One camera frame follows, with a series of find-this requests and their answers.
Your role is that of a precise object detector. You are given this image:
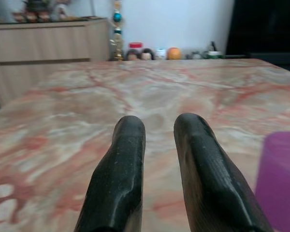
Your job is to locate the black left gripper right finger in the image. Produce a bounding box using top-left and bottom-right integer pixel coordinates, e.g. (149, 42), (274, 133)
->
(173, 113), (274, 232)

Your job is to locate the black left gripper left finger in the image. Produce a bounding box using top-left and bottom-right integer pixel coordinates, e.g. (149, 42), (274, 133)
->
(73, 115), (146, 232)

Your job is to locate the purple plastic cup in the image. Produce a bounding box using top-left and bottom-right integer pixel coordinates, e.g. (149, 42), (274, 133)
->
(254, 131), (290, 232)

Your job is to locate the grey small object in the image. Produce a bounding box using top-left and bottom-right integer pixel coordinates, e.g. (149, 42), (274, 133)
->
(185, 51), (204, 60)

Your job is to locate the green white small container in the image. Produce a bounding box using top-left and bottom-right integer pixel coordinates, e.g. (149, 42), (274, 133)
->
(207, 50), (223, 59)

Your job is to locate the red lid jar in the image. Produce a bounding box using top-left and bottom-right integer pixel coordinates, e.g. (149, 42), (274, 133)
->
(128, 42), (145, 52)

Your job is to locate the light wooden sideboard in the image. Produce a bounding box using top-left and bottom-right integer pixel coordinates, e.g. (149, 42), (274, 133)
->
(0, 17), (113, 108)

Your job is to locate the black cabinet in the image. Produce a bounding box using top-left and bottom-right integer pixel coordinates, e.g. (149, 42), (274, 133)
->
(225, 0), (290, 65)

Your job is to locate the white figurine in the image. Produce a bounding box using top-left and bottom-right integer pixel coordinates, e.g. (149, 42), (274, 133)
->
(55, 3), (69, 20)

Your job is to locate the brown figurines row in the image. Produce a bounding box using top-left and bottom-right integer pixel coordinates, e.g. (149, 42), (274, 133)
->
(12, 9), (52, 24)

